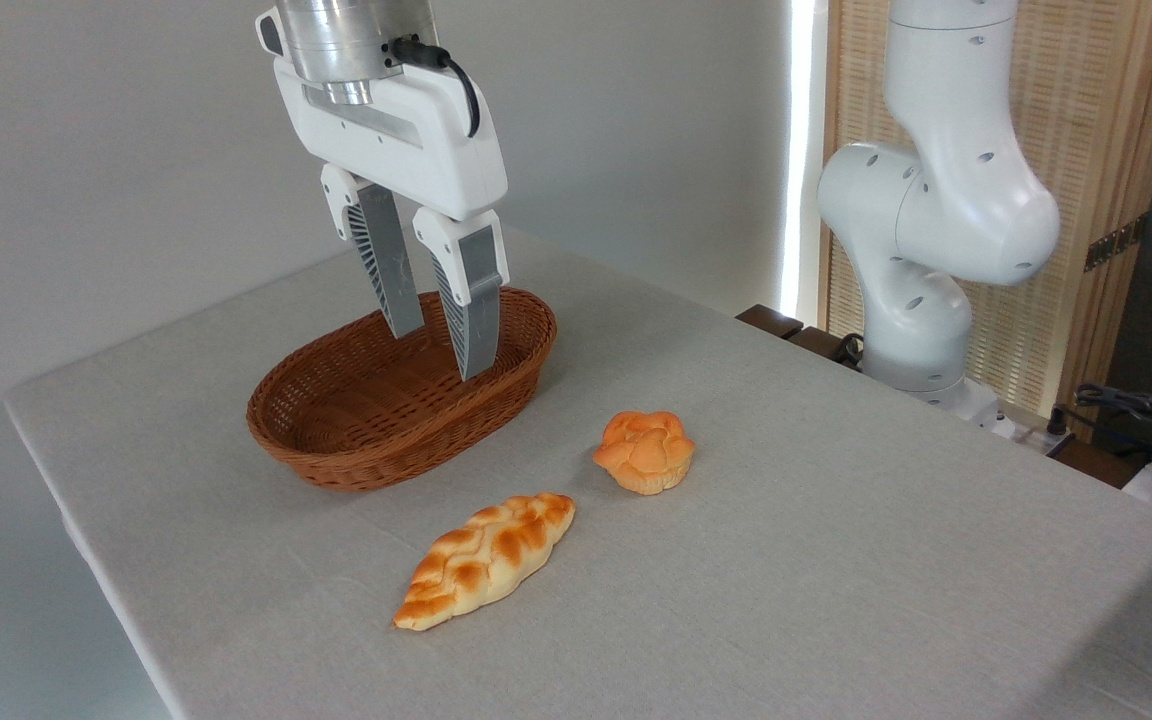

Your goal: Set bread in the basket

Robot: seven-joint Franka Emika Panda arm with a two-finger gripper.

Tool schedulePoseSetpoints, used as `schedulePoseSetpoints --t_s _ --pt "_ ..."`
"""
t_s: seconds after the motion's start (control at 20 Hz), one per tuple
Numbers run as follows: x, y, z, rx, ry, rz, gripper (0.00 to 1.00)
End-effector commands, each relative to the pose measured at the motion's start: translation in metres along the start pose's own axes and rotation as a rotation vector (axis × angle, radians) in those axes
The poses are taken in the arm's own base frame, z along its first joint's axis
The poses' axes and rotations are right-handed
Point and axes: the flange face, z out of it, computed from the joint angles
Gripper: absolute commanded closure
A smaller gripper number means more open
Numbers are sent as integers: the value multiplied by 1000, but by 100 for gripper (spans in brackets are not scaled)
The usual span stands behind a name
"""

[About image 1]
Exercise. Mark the dark metal screen hinge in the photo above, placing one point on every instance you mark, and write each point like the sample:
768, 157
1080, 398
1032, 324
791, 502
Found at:
1114, 243

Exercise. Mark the long braided bread loaf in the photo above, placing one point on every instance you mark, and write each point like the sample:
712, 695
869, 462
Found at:
486, 555

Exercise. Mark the wooden rattan folding screen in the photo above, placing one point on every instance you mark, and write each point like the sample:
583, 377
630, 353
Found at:
1086, 120

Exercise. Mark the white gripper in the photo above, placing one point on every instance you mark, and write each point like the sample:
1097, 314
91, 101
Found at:
406, 150

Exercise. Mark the round orange bread bun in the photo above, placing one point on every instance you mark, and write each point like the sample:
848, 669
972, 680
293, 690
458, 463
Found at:
644, 450

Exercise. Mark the dark brown wooden block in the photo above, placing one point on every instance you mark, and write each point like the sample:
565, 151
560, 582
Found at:
821, 345
768, 320

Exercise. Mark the brown wicker oval basket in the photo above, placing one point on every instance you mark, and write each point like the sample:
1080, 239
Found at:
376, 430

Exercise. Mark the grey tablecloth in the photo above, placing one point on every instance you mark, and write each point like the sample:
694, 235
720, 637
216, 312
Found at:
786, 580

